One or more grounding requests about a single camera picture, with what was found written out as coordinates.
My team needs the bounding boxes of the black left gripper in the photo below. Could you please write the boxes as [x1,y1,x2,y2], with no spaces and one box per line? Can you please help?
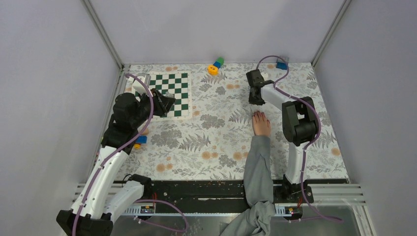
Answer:
[131,88,176,128]

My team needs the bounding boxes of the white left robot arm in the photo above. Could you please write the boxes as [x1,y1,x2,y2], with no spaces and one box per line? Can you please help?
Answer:
[56,88,176,236]

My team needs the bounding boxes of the grey sleeved forearm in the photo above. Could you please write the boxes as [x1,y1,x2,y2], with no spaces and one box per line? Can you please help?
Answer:
[221,135,276,236]

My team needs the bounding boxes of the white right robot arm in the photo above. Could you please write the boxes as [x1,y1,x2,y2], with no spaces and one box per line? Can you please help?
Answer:
[246,69,321,203]

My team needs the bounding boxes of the person's hand with painted nails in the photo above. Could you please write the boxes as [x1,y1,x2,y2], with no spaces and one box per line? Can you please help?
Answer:
[252,111,271,137]

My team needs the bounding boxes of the green white chessboard mat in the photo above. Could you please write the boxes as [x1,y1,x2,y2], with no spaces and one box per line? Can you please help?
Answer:
[136,71,193,122]

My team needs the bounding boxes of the blue grey toy block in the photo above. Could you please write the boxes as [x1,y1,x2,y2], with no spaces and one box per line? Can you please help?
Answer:
[276,59,288,70]

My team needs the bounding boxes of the blue yellow toy car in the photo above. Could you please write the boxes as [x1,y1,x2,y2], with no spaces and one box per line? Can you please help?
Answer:
[133,136,148,149]

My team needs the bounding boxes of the yellow blue green toy blocks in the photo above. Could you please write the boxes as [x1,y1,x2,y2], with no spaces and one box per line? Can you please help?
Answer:
[207,57,224,76]

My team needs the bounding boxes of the floral tablecloth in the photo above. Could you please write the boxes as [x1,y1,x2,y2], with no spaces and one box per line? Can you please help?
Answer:
[116,62,348,180]

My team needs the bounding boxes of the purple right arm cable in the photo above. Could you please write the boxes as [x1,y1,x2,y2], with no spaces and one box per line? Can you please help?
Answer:
[256,55,343,223]

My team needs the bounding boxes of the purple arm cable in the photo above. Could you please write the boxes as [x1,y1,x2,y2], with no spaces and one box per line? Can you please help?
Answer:
[256,55,343,223]
[71,73,190,236]

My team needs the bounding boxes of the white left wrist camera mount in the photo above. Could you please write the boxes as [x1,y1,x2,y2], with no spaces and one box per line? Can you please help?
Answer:
[126,73,151,96]

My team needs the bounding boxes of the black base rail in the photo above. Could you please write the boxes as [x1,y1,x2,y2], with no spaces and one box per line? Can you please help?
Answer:
[119,177,349,216]

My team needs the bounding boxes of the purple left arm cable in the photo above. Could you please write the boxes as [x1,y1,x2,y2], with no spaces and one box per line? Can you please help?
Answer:
[71,73,190,236]

